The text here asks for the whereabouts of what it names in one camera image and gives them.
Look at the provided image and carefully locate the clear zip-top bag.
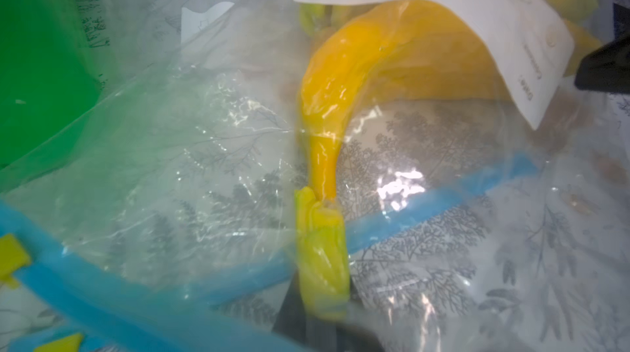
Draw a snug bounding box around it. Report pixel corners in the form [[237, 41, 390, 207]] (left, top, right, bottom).
[[96, 0, 305, 93], [1, 0, 629, 351]]

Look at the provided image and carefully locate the yellow banana bunch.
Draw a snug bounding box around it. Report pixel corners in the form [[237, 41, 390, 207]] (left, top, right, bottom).
[[295, 0, 600, 320]]

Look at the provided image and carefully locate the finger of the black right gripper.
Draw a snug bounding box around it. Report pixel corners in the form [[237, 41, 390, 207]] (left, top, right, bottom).
[[574, 36, 629, 95]]

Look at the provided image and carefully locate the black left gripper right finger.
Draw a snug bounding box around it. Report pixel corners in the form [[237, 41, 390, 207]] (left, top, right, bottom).
[[335, 322, 384, 352]]

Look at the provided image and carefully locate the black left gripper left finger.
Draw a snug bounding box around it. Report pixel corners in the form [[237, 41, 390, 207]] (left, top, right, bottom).
[[272, 277, 313, 348]]

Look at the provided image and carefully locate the green plastic basket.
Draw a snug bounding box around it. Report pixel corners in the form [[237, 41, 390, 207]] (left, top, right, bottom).
[[1, 0, 101, 191]]

